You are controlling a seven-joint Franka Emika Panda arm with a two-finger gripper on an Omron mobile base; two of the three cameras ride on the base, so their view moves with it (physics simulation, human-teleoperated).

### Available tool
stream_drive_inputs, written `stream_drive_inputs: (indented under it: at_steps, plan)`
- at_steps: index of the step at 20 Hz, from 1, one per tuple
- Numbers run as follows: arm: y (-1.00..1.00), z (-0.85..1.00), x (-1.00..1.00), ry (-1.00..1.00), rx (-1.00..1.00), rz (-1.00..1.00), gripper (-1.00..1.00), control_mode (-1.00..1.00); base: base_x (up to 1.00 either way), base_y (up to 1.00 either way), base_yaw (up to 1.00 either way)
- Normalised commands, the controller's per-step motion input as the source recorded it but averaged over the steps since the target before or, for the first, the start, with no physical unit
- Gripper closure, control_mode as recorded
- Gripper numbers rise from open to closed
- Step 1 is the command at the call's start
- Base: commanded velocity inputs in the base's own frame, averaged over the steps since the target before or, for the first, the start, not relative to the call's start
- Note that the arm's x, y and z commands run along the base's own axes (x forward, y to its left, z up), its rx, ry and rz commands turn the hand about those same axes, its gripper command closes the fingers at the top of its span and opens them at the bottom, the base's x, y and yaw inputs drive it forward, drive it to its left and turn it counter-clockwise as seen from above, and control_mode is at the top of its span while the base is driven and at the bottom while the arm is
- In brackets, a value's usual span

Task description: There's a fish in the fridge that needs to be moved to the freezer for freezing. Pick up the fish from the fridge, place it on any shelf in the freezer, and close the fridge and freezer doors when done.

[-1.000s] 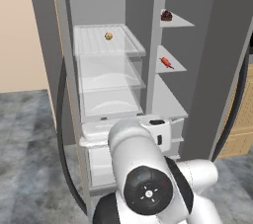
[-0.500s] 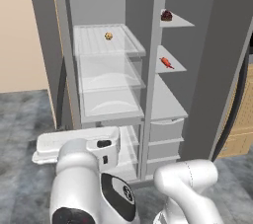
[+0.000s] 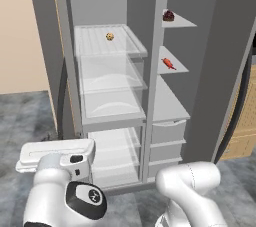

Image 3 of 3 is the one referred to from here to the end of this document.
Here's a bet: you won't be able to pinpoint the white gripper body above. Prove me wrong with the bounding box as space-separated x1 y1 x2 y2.
15 138 97 174

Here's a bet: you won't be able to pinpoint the clear freezer shelf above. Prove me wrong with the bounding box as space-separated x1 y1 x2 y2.
87 126 144 189
79 54 149 95
81 87 147 126

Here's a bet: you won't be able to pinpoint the grey freezer door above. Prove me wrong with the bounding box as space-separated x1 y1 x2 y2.
26 0 78 140

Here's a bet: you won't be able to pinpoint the white ribbed freezer shelf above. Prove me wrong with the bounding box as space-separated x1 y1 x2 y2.
73 23 149 59

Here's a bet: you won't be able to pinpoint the white fridge drawer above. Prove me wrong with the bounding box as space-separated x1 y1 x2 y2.
147 158 183 179
149 140 186 163
150 119 188 145

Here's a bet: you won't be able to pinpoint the wide white fridge shelf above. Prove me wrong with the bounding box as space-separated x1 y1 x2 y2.
152 75 191 123

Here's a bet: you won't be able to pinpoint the red fish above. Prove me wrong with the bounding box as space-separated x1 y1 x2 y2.
161 57 178 71

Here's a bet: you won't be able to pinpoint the grey fridge door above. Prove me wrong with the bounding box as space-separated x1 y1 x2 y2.
181 0 256 165

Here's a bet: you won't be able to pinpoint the dark red cake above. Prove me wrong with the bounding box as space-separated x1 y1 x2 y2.
162 9 176 23

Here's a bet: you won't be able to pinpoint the light wooden cabinets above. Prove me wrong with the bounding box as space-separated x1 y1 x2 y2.
218 66 256 161

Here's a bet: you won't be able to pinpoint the black freezer door handle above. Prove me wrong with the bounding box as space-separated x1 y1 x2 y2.
55 69 70 139

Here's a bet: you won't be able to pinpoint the black fridge door handle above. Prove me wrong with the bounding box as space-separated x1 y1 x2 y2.
213 50 256 165

